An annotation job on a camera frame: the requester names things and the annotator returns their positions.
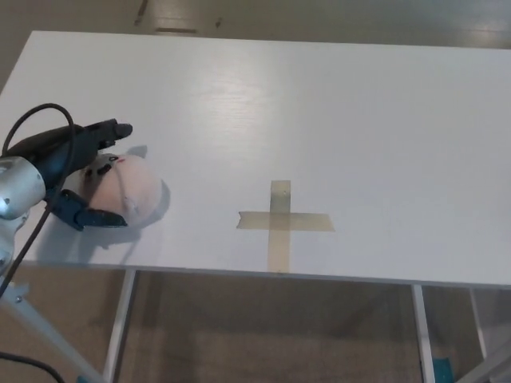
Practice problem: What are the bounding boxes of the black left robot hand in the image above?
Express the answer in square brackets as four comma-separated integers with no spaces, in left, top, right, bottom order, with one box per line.
[6,118,134,231]

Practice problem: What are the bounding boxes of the white plush ball toy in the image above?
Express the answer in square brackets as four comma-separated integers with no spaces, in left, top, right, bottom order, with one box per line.
[77,153,172,229]

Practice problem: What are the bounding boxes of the blue-grey metal stand bar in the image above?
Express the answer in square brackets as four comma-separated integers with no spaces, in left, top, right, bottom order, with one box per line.
[0,281,101,383]

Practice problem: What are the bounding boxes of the white table leg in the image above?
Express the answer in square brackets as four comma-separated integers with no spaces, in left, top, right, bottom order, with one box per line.
[104,270,137,383]
[410,283,436,383]
[469,287,489,360]

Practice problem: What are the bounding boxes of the teal floor marker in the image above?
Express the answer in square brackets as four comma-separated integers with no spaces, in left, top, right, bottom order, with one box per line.
[433,357,454,383]

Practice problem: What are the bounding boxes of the grey diagonal bar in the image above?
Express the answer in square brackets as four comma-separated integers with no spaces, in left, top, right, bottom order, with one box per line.
[462,346,511,383]

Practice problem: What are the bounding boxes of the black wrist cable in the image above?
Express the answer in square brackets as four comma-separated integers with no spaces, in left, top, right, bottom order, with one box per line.
[0,102,77,383]

